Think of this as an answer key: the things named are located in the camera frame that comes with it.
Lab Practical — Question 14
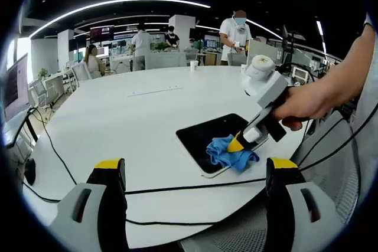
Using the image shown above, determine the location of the grey partition panel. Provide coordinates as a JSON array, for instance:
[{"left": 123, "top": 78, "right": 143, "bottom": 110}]
[{"left": 246, "top": 38, "right": 271, "bottom": 67}]

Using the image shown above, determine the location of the person's grey shirt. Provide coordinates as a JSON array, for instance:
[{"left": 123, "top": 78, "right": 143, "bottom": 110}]
[{"left": 352, "top": 12, "right": 378, "bottom": 227}]

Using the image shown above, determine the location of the white office chair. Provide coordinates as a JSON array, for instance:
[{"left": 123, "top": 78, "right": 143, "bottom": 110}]
[
  {"left": 70, "top": 62, "right": 90, "bottom": 83},
  {"left": 30, "top": 78, "right": 50, "bottom": 109}
]

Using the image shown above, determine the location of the thin black cable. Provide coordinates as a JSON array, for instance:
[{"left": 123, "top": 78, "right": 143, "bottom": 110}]
[{"left": 22, "top": 106, "right": 268, "bottom": 203}]

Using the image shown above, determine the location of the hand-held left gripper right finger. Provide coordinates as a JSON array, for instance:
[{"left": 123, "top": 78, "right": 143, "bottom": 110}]
[{"left": 265, "top": 156, "right": 347, "bottom": 252}]

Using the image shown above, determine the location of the black computer mouse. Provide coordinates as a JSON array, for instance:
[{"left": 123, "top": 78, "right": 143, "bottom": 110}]
[{"left": 24, "top": 158, "right": 37, "bottom": 185}]

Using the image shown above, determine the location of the wall screen with red picture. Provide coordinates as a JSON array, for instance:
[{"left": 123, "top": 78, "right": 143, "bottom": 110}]
[{"left": 89, "top": 25, "right": 115, "bottom": 41}]

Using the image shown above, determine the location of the computer monitor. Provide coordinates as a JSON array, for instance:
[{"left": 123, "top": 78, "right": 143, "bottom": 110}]
[{"left": 1, "top": 52, "right": 31, "bottom": 123}]

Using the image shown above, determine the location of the person's right hand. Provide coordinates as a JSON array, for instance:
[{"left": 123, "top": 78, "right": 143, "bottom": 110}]
[{"left": 271, "top": 84, "right": 329, "bottom": 131}]

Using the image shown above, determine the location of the grey mesh office chair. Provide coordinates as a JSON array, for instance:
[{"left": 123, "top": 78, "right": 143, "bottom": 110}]
[{"left": 180, "top": 109, "right": 361, "bottom": 252}]

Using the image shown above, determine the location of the blue cleaning cloth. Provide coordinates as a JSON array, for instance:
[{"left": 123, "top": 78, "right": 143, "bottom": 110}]
[{"left": 206, "top": 134, "right": 261, "bottom": 174}]

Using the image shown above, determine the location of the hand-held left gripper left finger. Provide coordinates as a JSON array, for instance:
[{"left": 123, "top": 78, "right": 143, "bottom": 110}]
[{"left": 48, "top": 157, "right": 130, "bottom": 252}]

